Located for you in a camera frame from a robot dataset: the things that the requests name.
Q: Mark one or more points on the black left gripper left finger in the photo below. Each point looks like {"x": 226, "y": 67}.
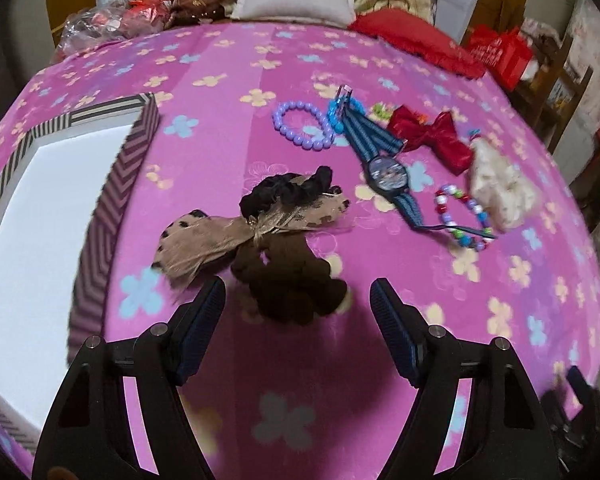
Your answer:
{"x": 118, "y": 414}

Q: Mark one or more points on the cream white scrunchie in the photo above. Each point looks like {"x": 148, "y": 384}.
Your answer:
{"x": 506, "y": 194}

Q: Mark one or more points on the blue striped wrist watch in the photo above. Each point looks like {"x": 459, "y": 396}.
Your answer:
{"x": 377, "y": 149}

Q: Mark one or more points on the red bow hair clip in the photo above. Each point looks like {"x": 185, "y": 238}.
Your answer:
{"x": 440, "y": 136}

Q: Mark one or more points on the black scrunchie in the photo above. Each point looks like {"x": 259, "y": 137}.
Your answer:
{"x": 288, "y": 190}

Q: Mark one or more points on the pink floral bed sheet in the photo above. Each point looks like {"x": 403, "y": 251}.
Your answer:
{"x": 322, "y": 401}

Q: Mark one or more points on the striped white tray box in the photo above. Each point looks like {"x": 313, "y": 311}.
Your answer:
{"x": 63, "y": 196}

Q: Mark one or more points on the wooden chair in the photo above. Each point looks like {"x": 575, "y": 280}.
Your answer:
{"x": 549, "y": 100}

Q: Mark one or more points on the red gift bag right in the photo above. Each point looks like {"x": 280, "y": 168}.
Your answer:
{"x": 505, "y": 54}

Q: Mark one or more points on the red cushion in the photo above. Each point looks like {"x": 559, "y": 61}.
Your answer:
{"x": 411, "y": 34}

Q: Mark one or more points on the clear plastic bag pile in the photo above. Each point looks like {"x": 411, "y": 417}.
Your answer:
{"x": 113, "y": 20}

